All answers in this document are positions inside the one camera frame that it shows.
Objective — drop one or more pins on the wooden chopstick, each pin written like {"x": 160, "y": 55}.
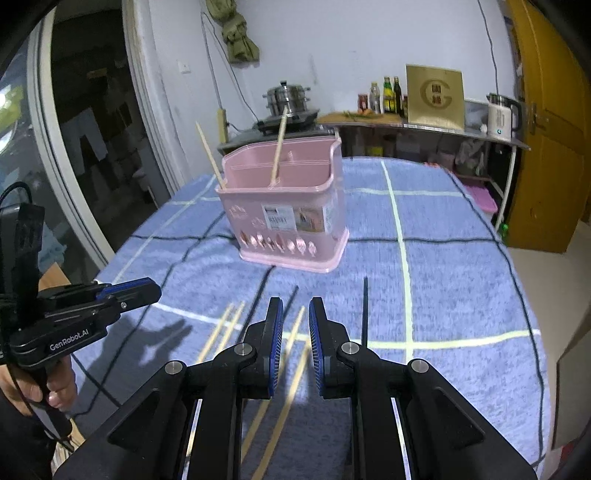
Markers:
{"x": 214, "y": 333}
{"x": 294, "y": 325}
{"x": 278, "y": 147}
{"x": 290, "y": 401}
{"x": 210, "y": 154}
{"x": 230, "y": 325}

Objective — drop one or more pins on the black induction cooker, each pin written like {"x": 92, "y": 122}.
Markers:
{"x": 286, "y": 123}

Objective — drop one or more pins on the low steel shelf table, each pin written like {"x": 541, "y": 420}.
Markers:
{"x": 240, "y": 141}

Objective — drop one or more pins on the red sauce jar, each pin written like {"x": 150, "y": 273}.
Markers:
{"x": 363, "y": 104}

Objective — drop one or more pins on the person's left forearm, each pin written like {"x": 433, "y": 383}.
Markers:
{"x": 23, "y": 443}

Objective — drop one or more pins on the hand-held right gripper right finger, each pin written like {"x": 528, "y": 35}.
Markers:
{"x": 316, "y": 346}

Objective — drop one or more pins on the dark sauce bottle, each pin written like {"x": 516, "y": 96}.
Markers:
{"x": 398, "y": 97}

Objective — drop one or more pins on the blue plaid blanket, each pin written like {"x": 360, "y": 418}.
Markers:
{"x": 438, "y": 286}

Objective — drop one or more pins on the gold square box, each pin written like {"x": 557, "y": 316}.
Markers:
{"x": 434, "y": 97}

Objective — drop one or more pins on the long steel shelf table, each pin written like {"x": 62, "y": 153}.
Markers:
{"x": 475, "y": 131}

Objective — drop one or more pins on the white electric kettle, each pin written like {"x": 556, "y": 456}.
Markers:
{"x": 501, "y": 117}

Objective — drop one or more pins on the white sliding door frame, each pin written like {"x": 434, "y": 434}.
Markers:
{"x": 138, "y": 115}

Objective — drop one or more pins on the yellow wooden door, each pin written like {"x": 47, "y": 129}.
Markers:
{"x": 549, "y": 138}

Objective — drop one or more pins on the pink storage boxes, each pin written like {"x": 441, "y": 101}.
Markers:
{"x": 480, "y": 196}

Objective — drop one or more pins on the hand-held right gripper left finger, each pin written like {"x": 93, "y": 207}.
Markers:
{"x": 275, "y": 346}

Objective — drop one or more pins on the yellow oil bottle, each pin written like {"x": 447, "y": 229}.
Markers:
{"x": 388, "y": 97}

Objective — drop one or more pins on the pink plastic utensil holder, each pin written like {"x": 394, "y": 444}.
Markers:
{"x": 286, "y": 203}

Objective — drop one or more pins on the white wall switch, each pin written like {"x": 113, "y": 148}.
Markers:
{"x": 184, "y": 68}

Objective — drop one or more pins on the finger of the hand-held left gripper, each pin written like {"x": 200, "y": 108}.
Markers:
{"x": 122, "y": 288}
{"x": 148, "y": 295}

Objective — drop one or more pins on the steel steamer pot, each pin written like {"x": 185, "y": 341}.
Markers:
{"x": 286, "y": 97}

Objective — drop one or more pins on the green hanging cloth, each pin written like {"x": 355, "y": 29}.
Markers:
{"x": 238, "y": 37}

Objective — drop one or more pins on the person's left hand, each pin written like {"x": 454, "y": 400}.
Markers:
{"x": 62, "y": 387}

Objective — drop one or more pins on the black chopstick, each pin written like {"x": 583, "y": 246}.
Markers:
{"x": 364, "y": 314}
{"x": 291, "y": 300}

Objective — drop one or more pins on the cardboard box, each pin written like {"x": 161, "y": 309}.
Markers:
{"x": 572, "y": 383}

